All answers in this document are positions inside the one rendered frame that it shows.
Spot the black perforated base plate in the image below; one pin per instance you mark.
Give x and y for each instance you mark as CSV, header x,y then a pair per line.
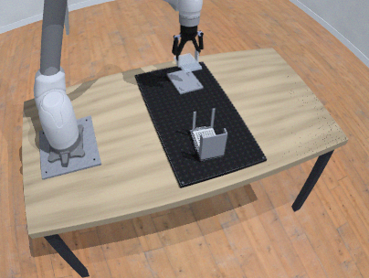
x,y
172,115

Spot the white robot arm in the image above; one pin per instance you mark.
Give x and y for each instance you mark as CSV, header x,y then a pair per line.
x,y
55,109

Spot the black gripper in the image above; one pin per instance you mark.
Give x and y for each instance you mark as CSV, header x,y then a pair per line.
x,y
185,33

